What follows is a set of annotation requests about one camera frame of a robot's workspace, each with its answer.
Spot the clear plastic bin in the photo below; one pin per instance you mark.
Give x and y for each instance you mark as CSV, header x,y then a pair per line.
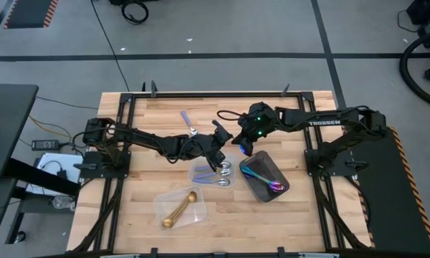
x,y
197,215
200,159

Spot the gold spoon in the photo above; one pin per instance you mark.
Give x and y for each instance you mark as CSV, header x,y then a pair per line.
x,y
192,196
181,211
167,223

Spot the black desk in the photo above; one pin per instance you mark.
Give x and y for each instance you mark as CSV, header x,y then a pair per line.
x,y
10,118

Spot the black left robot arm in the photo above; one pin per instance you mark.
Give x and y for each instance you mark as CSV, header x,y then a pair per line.
x,y
147,138

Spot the dark grey plastic bin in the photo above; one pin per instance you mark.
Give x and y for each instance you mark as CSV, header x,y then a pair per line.
x,y
265,195

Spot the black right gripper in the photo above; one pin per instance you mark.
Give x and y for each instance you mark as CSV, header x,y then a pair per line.
x,y
258,125

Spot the black power adapter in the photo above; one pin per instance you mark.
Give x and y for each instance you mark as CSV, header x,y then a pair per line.
x,y
44,144

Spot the black equipment case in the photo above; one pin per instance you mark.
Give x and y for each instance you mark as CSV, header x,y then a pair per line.
x,y
428,12

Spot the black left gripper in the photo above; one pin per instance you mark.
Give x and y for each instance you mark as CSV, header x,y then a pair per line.
x,y
204,145

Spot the black mat with striped edge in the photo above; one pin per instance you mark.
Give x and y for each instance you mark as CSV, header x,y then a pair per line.
x,y
390,197
28,12

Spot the black metal table frame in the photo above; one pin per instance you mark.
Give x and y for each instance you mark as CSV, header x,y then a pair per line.
x,y
215,95

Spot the white paper sheets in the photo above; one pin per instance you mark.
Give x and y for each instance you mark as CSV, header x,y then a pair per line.
x,y
53,165

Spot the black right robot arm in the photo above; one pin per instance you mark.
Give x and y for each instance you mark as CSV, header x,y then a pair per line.
x,y
326,123

